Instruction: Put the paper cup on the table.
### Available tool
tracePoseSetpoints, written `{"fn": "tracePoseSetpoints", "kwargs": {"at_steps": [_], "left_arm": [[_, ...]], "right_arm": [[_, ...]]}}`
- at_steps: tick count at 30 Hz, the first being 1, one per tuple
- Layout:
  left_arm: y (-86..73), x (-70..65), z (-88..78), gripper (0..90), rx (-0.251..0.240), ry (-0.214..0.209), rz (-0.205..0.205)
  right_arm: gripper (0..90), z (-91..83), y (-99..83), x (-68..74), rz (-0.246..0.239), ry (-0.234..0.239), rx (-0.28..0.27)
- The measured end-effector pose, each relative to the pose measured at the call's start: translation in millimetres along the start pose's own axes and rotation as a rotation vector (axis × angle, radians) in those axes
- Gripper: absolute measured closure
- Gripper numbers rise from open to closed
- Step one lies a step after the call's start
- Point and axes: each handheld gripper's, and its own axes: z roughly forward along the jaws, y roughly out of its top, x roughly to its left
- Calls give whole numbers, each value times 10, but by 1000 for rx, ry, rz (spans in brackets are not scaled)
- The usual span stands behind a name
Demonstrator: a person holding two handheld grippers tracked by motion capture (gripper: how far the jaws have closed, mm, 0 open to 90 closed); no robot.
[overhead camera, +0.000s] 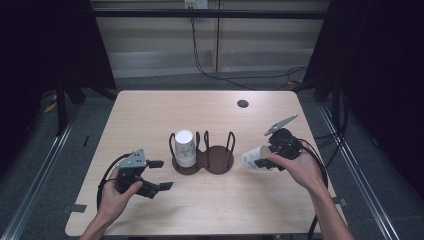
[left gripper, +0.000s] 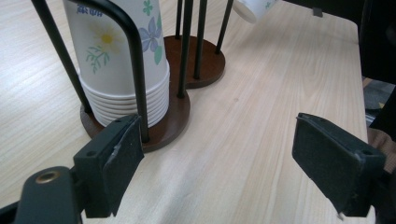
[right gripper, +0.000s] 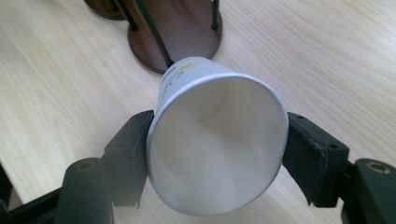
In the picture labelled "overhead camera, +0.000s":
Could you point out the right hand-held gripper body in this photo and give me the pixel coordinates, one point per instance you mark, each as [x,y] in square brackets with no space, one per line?
[285,143]

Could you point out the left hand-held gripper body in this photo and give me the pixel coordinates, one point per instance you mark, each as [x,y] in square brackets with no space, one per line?
[133,161]

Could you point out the floral paper cup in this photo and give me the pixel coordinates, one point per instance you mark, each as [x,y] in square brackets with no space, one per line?
[250,160]

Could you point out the stack of white paper cups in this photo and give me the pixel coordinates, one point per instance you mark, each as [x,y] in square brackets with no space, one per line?
[185,150]

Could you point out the brown double cup holder rack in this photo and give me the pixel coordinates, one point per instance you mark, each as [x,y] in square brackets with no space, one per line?
[216,160]

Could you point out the person's right hand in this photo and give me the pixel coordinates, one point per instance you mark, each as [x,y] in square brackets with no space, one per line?
[303,170]

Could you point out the person's left hand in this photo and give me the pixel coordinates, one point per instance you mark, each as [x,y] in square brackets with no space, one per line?
[113,200]

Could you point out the grey tape strip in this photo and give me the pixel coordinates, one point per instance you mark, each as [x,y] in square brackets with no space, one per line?
[75,208]
[339,201]

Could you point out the black metal stand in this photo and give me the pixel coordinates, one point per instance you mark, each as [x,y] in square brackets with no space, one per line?
[61,110]

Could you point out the black curtain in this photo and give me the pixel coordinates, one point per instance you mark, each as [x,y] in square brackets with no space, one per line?
[383,66]
[40,50]

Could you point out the black horizontal bar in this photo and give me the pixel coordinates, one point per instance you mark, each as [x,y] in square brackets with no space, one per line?
[200,13]

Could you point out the metal floor rail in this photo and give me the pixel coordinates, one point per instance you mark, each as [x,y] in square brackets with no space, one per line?
[360,173]
[36,173]

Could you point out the white wall socket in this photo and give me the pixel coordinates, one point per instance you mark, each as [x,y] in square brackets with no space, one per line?
[196,3]

